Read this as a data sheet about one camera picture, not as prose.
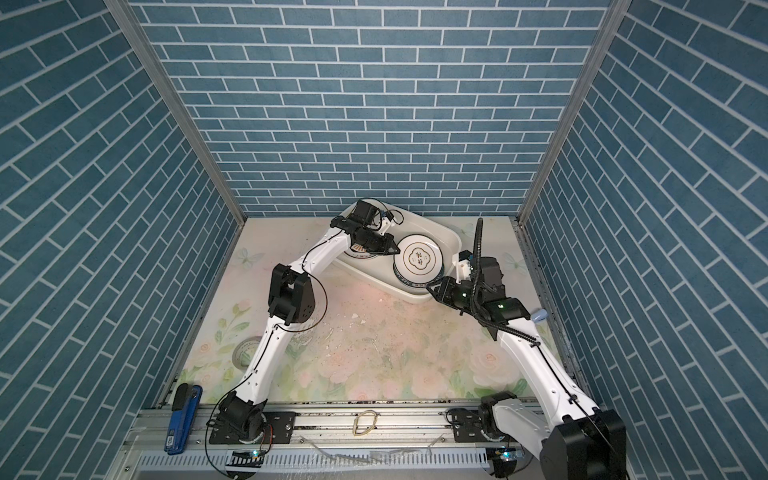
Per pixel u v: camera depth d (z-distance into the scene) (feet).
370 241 2.96
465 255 2.40
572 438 1.25
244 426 2.10
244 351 2.79
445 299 2.24
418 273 3.31
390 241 3.08
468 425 2.42
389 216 3.20
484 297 1.97
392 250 3.17
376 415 2.48
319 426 2.47
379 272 3.33
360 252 3.01
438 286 2.44
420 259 3.34
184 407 2.41
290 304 2.18
